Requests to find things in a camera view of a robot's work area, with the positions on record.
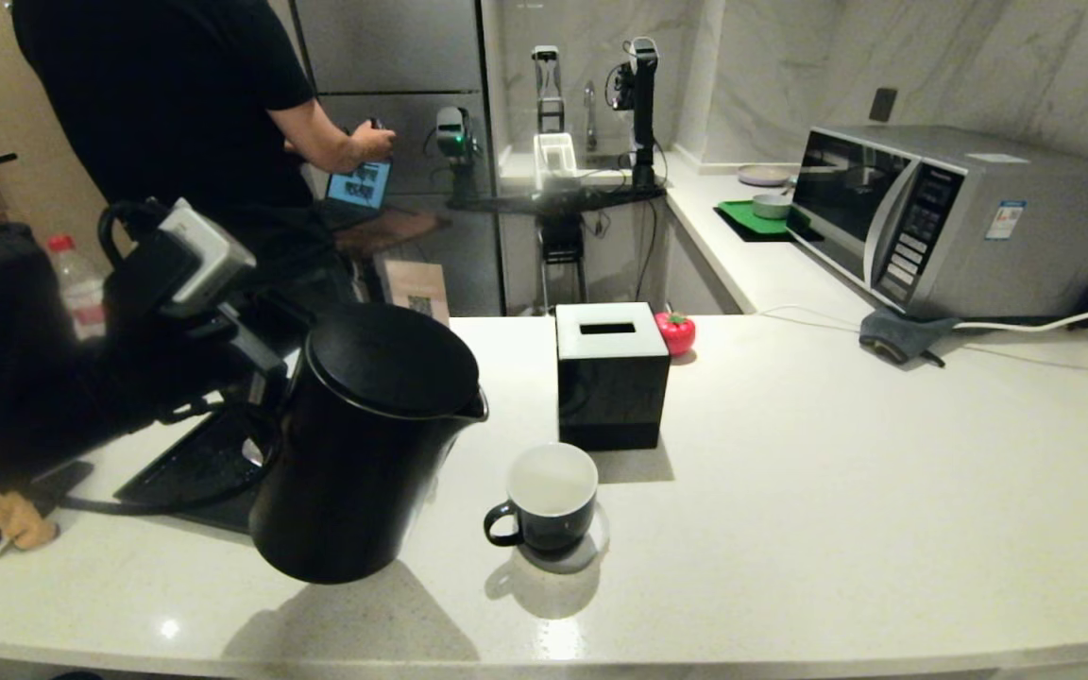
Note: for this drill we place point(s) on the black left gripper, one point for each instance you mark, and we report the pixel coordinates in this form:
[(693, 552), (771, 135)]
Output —
[(176, 368)]

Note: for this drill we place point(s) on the black electric kettle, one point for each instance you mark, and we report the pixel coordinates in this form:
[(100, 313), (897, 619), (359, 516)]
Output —
[(355, 453)]

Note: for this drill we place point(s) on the black background robot arm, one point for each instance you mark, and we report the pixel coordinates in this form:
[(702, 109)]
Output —
[(642, 113)]

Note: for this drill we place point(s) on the black serving tray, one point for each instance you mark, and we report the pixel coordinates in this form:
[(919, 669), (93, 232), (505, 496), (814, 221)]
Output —
[(195, 472)]

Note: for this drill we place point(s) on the brown QR code sign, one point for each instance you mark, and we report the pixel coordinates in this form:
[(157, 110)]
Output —
[(419, 288)]

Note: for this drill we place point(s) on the brown wooden table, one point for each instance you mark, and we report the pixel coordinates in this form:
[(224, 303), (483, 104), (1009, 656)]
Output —
[(388, 231)]

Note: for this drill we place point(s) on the plastic bottle red cap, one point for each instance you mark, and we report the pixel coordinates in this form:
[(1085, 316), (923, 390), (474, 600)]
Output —
[(79, 293)]

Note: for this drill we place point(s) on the open laptop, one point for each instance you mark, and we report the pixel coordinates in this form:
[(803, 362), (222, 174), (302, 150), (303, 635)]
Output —
[(360, 187)]

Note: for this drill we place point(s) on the person in black shirt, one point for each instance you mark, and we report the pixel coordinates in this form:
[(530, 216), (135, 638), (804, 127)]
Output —
[(176, 94)]

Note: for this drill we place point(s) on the grey device with green light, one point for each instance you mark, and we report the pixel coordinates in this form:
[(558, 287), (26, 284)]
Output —
[(452, 132)]

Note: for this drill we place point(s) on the black stool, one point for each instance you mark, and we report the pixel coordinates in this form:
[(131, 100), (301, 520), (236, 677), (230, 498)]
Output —
[(562, 247)]

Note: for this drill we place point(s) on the grey steel refrigerator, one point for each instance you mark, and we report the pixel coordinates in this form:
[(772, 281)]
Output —
[(412, 57)]

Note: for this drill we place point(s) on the black mug white inside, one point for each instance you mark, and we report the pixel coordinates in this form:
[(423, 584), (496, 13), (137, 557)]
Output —
[(553, 521)]

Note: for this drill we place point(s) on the white dish rack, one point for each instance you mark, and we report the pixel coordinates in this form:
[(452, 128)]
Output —
[(553, 159)]

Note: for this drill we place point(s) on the black tissue box white lid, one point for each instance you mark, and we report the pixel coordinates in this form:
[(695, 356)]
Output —
[(610, 397)]

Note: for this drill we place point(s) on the chrome metal stand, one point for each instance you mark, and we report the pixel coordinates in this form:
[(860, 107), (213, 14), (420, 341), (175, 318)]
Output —
[(548, 87)]

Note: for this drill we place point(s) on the chrome faucet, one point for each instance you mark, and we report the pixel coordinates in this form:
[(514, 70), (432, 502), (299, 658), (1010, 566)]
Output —
[(589, 109)]

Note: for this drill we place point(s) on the red tomato-shaped timer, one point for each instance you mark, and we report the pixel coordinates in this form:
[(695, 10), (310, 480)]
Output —
[(675, 332)]

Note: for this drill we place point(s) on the green tray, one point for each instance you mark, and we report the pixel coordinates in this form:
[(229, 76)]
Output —
[(740, 219)]

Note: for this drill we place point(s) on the small grey bowl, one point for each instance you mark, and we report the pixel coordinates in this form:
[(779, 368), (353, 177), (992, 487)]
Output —
[(772, 207)]

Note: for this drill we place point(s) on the pale pink plate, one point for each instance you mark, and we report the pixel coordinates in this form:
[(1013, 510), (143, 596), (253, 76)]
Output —
[(763, 176)]

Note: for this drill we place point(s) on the grey oven mitt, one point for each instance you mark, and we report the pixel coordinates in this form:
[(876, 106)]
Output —
[(898, 335)]

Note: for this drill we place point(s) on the silver microwave oven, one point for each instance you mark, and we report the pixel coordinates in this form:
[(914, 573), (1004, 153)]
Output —
[(1016, 236)]

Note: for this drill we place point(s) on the dark wall socket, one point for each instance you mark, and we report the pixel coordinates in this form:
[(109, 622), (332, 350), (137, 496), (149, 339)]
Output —
[(881, 105)]

